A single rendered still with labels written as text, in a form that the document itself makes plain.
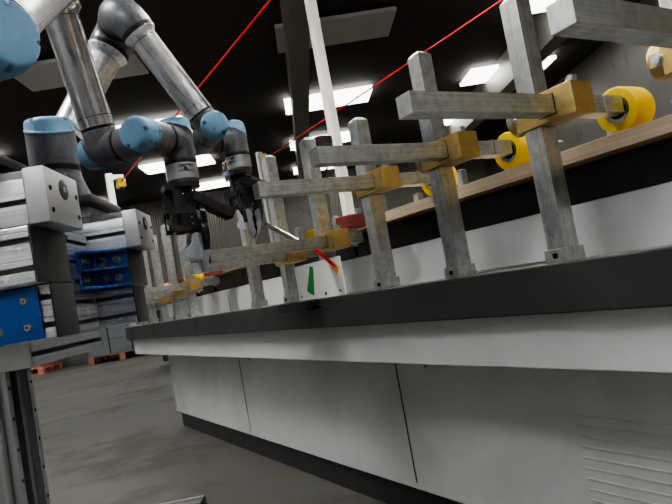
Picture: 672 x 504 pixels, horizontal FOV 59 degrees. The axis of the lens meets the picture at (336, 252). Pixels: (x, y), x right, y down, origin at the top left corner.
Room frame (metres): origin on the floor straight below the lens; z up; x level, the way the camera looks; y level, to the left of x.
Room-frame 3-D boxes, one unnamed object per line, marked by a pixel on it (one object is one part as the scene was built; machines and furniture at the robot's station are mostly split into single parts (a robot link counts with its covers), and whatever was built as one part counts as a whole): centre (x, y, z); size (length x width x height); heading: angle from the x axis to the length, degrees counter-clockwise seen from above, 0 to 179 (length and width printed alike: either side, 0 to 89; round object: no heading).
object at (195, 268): (1.74, 0.21, 0.84); 0.44 x 0.03 x 0.04; 121
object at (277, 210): (1.82, 0.16, 0.92); 0.04 x 0.04 x 0.48; 31
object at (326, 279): (1.62, 0.06, 0.75); 0.26 x 0.01 x 0.10; 31
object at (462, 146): (1.16, -0.25, 0.94); 0.14 x 0.06 x 0.05; 31
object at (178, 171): (1.38, 0.32, 1.05); 0.08 x 0.08 x 0.05
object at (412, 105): (0.90, -0.34, 0.95); 0.50 x 0.04 x 0.04; 121
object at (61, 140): (1.47, 0.66, 1.20); 0.13 x 0.12 x 0.14; 25
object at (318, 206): (1.61, 0.03, 0.90); 0.04 x 0.04 x 0.48; 31
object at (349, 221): (1.61, -0.05, 0.85); 0.08 x 0.08 x 0.11
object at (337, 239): (1.59, 0.01, 0.84); 0.14 x 0.06 x 0.05; 31
